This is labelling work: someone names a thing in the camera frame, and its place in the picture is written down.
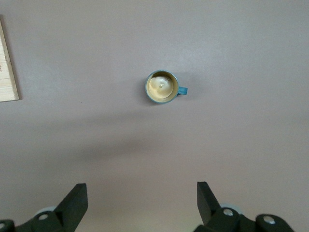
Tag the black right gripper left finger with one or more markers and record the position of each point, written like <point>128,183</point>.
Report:
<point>70,207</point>

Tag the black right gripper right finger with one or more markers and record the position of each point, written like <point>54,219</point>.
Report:
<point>207,205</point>

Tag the teal cup yellow inside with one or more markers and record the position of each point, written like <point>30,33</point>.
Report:
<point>160,87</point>

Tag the wooden cutting board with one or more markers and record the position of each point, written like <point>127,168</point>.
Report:
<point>6,79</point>

